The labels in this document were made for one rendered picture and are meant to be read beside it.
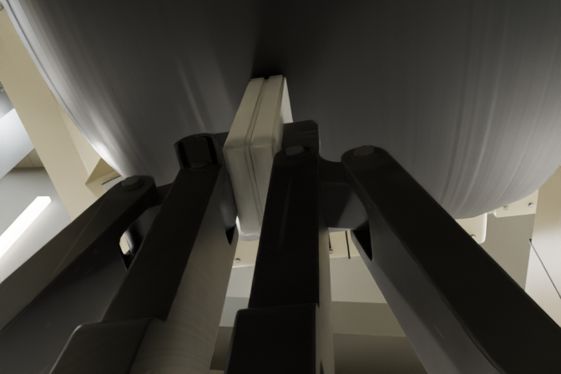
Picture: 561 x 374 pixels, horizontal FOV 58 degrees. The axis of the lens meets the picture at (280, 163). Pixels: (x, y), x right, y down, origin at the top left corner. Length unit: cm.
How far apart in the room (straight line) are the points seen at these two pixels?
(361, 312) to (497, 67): 254
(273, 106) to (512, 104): 11
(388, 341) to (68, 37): 253
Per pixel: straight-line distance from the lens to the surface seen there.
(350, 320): 270
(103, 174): 103
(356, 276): 345
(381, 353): 276
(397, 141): 24
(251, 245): 89
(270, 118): 16
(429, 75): 21
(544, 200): 69
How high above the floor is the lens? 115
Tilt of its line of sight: 33 degrees up
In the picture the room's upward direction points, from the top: 168 degrees clockwise
